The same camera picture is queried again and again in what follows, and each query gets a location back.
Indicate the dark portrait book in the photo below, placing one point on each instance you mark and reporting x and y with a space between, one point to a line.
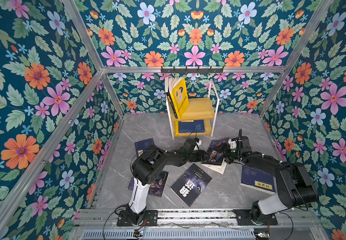
157 187
214 158

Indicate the white wooden two-tier shelf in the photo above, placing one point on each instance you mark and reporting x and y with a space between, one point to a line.
205 108

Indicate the black hook rail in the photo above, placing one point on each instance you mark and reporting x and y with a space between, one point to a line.
192 70

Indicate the navy book far left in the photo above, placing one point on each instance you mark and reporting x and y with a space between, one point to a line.
143 145

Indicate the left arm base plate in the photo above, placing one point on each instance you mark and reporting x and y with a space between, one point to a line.
146 218

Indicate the navy book far right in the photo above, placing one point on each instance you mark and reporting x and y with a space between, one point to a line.
258 180

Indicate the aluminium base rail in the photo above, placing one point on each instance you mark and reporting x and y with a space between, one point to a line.
198 218

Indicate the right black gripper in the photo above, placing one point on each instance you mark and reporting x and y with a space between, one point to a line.
225 152

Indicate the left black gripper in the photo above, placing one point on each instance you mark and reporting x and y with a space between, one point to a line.
202 156

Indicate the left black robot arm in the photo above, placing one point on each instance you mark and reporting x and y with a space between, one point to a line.
148 166

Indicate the black book white characters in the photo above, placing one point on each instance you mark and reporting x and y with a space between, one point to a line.
191 184

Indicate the black book leaning on shelf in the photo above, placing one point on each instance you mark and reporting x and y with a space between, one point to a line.
168 81

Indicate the navy book yellow label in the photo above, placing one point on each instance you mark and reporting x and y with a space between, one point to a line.
196 126

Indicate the yellow cartoon cover book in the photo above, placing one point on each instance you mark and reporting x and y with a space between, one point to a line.
178 89

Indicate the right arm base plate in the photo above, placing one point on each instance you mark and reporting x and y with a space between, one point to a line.
247 218

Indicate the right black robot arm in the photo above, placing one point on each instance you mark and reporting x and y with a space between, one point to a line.
294 186

